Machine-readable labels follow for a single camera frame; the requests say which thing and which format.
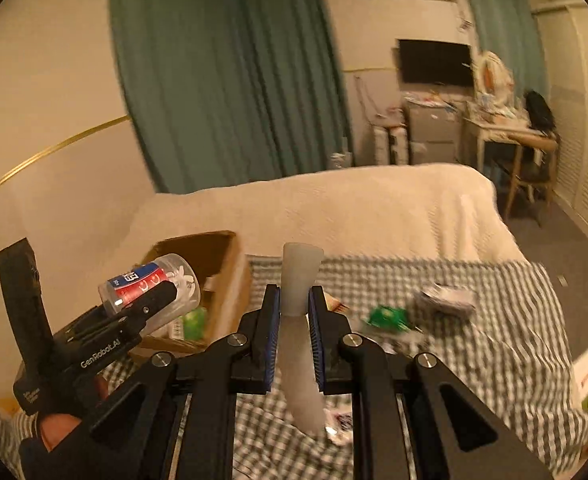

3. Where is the person's left hand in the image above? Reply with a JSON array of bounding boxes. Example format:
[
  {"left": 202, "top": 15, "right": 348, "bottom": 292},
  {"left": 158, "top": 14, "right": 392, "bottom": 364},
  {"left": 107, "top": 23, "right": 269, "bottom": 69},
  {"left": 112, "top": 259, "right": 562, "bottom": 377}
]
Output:
[{"left": 38, "top": 411, "right": 83, "bottom": 456}]

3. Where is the round white mirror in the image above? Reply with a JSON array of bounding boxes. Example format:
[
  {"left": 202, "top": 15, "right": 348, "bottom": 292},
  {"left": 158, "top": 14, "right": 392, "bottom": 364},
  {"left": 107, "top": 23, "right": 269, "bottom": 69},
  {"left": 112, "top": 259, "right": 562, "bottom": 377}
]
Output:
[{"left": 475, "top": 51, "right": 516, "bottom": 107}]

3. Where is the translucent white plastic tube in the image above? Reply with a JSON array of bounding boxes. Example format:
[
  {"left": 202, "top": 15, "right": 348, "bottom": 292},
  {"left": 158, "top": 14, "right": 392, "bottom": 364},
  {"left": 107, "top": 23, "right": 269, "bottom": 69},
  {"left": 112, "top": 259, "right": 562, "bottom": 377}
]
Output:
[{"left": 280, "top": 241, "right": 327, "bottom": 436}]

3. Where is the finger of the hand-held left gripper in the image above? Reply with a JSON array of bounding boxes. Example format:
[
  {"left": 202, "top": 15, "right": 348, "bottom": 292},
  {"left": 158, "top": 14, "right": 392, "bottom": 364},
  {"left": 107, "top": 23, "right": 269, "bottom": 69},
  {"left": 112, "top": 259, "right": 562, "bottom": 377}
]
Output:
[{"left": 101, "top": 281, "right": 179, "bottom": 333}]

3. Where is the green curtain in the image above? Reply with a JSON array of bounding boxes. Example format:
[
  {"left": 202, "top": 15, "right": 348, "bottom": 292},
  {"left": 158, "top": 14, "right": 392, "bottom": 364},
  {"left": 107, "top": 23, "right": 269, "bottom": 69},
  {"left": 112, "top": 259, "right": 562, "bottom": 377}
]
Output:
[
  {"left": 458, "top": 0, "right": 551, "bottom": 102},
  {"left": 238, "top": 0, "right": 355, "bottom": 178},
  {"left": 108, "top": 0, "right": 247, "bottom": 195}
]

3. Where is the small patterned packet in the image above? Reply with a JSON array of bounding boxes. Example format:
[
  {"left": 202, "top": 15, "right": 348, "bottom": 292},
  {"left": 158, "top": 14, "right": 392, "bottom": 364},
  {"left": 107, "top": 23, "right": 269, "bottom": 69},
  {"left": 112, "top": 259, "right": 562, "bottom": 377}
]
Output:
[{"left": 324, "top": 409, "right": 357, "bottom": 445}]

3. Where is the wooden chair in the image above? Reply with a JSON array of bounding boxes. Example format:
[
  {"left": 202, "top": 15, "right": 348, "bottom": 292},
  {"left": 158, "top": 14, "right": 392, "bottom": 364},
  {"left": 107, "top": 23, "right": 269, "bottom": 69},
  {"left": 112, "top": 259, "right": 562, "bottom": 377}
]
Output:
[{"left": 503, "top": 130, "right": 561, "bottom": 222}]

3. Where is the white bed cover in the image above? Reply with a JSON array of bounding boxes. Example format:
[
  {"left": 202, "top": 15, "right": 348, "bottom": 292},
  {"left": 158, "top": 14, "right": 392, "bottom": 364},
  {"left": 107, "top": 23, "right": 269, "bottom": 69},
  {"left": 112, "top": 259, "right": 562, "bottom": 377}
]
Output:
[{"left": 124, "top": 161, "right": 531, "bottom": 281}]

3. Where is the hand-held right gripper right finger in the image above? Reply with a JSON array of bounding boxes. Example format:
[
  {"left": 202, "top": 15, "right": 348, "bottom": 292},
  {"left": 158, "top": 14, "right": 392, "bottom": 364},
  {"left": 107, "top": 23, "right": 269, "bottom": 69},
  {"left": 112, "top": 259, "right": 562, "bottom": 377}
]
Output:
[{"left": 308, "top": 284, "right": 555, "bottom": 480}]

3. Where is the wooden desk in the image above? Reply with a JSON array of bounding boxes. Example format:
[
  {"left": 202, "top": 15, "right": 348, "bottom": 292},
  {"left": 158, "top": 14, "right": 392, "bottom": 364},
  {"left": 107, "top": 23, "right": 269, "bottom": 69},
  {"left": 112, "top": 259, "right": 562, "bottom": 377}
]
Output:
[{"left": 461, "top": 114, "right": 560, "bottom": 177}]

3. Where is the black bag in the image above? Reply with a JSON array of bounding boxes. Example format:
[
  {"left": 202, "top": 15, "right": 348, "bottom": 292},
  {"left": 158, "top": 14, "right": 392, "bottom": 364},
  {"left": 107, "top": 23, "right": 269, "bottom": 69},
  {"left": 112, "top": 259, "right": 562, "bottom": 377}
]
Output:
[{"left": 523, "top": 89, "right": 558, "bottom": 135}]

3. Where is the crumpled white packet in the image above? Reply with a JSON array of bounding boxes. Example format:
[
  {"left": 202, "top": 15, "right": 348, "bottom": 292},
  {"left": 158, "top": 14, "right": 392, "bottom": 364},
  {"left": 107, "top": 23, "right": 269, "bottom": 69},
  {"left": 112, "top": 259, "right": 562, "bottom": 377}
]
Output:
[{"left": 416, "top": 281, "right": 478, "bottom": 321}]

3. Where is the black television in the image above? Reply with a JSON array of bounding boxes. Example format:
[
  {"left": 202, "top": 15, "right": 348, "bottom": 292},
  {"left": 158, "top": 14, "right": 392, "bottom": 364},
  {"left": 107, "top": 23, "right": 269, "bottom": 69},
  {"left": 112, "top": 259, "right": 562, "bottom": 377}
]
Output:
[{"left": 397, "top": 38, "right": 474, "bottom": 87}]

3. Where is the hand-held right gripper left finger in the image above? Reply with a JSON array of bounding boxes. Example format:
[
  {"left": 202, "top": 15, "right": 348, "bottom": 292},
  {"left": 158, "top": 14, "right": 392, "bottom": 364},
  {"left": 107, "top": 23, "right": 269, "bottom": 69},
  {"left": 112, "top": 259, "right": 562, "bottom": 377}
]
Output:
[{"left": 88, "top": 284, "right": 281, "bottom": 480}]

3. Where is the white louvre wardrobe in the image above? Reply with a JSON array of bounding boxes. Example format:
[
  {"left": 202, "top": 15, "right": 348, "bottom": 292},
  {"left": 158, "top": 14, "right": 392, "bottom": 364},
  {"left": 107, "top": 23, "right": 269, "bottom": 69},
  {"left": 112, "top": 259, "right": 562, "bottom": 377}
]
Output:
[{"left": 533, "top": 2, "right": 588, "bottom": 266}]

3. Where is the grey drawer cabinet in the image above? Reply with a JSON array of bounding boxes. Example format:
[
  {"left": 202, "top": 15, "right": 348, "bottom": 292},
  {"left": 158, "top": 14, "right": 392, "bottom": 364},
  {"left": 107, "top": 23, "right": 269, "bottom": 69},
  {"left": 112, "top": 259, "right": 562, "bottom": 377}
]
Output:
[{"left": 405, "top": 100, "right": 463, "bottom": 165}]

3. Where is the clear cup with red-blue label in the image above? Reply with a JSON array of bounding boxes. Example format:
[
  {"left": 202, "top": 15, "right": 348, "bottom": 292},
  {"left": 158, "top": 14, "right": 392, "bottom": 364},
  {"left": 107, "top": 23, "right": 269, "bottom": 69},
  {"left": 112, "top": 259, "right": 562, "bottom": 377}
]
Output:
[{"left": 98, "top": 253, "right": 202, "bottom": 335}]

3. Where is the brown cardboard box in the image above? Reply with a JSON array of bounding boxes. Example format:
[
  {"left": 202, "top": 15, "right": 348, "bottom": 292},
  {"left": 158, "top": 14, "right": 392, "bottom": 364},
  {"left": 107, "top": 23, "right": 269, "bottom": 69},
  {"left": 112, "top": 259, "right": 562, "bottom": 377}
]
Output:
[{"left": 128, "top": 230, "right": 252, "bottom": 362}]

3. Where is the green checked blanket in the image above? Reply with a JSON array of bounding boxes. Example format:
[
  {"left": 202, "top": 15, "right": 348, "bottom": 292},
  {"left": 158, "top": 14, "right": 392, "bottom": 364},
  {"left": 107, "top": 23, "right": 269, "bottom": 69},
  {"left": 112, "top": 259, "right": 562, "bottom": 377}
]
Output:
[{"left": 0, "top": 254, "right": 588, "bottom": 480}]

